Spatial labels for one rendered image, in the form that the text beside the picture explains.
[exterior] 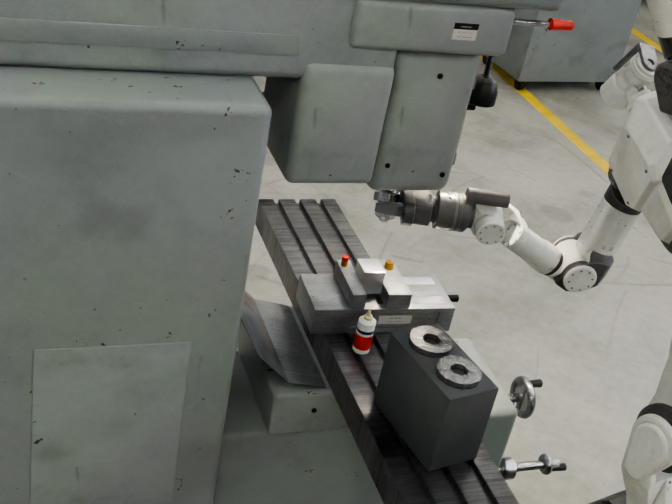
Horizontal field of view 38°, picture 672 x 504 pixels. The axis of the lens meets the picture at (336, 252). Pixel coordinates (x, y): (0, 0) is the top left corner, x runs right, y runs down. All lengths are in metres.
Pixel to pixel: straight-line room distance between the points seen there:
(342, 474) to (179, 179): 0.99
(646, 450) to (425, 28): 0.95
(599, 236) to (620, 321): 2.21
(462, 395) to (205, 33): 0.82
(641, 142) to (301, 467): 1.10
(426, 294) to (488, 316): 1.86
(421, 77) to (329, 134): 0.21
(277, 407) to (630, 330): 2.49
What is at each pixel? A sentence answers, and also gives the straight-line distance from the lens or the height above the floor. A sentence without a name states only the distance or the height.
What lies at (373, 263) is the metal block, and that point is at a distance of 2.31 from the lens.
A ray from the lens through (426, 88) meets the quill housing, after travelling 1.99.
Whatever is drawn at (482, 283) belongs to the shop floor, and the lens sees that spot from 4.44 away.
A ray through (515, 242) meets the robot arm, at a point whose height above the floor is 1.20.
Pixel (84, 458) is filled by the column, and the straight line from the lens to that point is 2.14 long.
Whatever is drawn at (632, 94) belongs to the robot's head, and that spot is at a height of 1.60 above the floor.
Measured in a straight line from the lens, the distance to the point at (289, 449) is 2.36.
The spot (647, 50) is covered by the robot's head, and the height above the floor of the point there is 1.69.
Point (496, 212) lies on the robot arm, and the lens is 2.22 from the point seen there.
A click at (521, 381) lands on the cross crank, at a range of 2.76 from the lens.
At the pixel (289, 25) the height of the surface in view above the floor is 1.67.
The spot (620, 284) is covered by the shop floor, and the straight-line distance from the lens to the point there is 4.79.
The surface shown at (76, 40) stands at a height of 1.62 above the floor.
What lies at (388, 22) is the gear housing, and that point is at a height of 1.69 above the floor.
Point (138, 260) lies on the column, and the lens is 1.85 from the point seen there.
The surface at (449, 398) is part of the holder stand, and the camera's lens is 1.89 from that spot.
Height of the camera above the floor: 2.25
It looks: 31 degrees down
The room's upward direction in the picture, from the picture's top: 12 degrees clockwise
